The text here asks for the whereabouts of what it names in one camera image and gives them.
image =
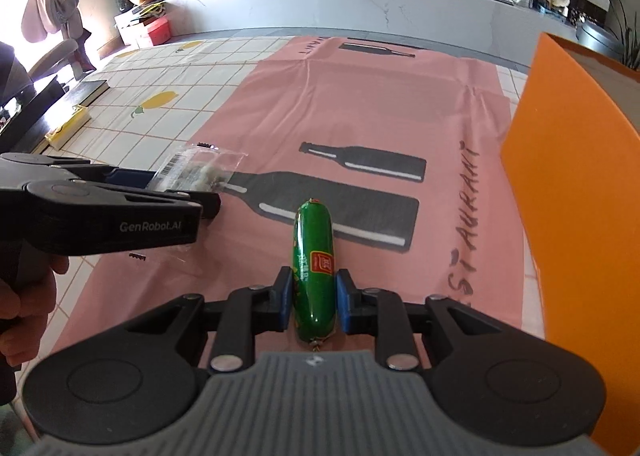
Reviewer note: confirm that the grey chair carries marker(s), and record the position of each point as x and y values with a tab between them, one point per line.
52	59

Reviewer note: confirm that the dark flat board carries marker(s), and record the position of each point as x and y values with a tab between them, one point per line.
30	121

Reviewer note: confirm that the green sausage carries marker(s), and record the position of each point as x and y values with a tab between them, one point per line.
312	256

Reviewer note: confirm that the clear plastic packet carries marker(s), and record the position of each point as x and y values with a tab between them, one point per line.
200	171

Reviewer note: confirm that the orange and white cardboard box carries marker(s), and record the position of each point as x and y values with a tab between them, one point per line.
575	186

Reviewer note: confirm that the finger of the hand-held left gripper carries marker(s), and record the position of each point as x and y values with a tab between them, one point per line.
200	198
130	179

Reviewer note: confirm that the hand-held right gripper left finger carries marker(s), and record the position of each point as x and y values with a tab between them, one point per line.
286	301

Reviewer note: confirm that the hanging pink hats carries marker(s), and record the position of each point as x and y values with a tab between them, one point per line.
50	11

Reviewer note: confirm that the red box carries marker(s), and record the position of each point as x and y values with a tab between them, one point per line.
155	34

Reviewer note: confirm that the grey plant pot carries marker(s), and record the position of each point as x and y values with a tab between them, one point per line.
597	41

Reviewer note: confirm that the yellow box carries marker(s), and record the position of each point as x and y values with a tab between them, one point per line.
67	126

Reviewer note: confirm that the pink restaurant tablecloth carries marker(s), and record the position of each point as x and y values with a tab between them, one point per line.
150	71

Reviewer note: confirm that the black book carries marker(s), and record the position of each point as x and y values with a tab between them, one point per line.
87	94

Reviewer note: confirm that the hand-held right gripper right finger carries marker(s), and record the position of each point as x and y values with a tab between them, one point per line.
345	303

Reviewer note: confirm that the person's left hand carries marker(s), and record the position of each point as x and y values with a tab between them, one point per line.
30	306

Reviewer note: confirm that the pink printed cloth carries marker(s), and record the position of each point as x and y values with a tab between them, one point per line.
350	111

